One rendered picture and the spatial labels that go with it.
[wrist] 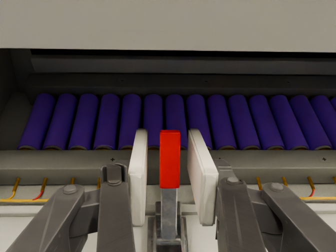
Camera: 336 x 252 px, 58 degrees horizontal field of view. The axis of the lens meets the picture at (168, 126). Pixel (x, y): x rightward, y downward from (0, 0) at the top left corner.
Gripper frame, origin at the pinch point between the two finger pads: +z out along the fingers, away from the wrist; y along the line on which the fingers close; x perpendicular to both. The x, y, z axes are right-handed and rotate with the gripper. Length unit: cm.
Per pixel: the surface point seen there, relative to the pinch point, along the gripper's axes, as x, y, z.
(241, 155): -1.4, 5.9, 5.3
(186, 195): -4.5, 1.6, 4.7
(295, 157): -1.5, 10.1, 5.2
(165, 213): -3.0, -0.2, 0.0
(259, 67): 4.6, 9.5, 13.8
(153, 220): -4.1, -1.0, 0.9
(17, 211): -4.7, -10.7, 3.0
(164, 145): 1.4, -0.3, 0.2
